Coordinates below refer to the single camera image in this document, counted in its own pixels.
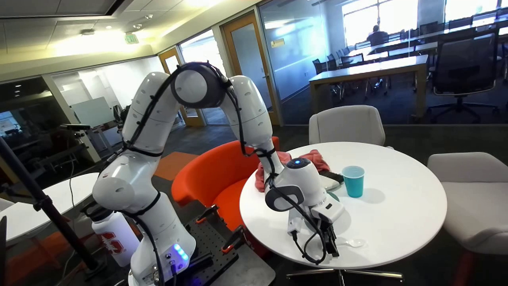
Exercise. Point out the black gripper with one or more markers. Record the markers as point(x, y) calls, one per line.
point(325, 226)

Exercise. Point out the orange tub armchair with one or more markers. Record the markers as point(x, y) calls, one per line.
point(211, 175)

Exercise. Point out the white jug with red label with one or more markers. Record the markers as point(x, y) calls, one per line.
point(114, 240)

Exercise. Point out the black office chair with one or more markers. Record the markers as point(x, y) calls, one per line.
point(465, 64)
point(324, 66)

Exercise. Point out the black tripod pole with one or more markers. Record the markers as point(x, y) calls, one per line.
point(48, 207)

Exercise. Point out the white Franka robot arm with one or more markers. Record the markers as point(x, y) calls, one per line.
point(121, 183)

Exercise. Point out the metal table base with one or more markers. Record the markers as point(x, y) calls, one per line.
point(343, 274)

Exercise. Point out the long dark desk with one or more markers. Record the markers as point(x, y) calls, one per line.
point(402, 48)

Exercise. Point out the long wooden table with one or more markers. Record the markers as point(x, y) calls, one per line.
point(370, 67)

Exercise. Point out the green exit sign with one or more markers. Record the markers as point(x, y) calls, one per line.
point(132, 38)

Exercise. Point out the white plastic spoon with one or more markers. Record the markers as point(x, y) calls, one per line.
point(356, 243)

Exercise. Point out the white round table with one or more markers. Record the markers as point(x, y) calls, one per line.
point(32, 212)

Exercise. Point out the blue plastic cup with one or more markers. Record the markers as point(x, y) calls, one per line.
point(352, 183)

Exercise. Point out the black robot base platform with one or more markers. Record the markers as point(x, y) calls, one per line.
point(211, 248)

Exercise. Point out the dark-clothed seated person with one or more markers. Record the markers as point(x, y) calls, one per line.
point(378, 37)

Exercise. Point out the white tub armchair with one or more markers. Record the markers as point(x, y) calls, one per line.
point(346, 124)
point(476, 201)

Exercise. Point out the white board panel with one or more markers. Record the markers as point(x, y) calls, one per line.
point(92, 112)

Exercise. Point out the red crumpled cloth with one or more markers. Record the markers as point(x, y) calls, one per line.
point(317, 159)

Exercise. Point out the white and black eraser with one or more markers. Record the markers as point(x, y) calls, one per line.
point(333, 177)

